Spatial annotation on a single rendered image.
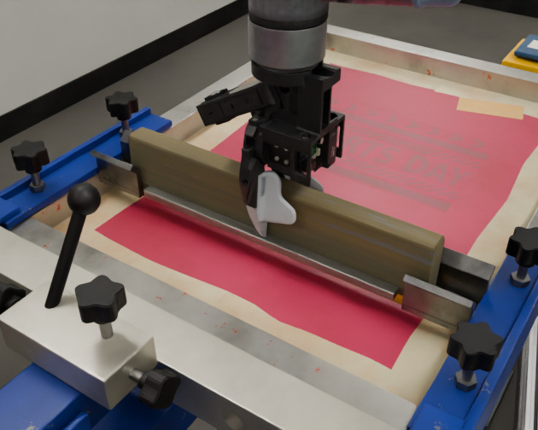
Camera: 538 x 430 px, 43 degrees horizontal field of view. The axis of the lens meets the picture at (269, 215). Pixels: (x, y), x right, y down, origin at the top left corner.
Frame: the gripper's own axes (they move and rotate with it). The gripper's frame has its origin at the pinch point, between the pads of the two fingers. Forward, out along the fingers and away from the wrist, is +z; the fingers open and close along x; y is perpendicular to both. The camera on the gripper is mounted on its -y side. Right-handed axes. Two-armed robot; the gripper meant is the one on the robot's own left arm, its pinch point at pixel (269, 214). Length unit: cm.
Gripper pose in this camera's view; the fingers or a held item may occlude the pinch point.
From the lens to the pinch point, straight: 79.3
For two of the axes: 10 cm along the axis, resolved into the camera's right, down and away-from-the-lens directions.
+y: 8.3, 3.3, -4.4
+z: 0.0, 8.0, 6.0
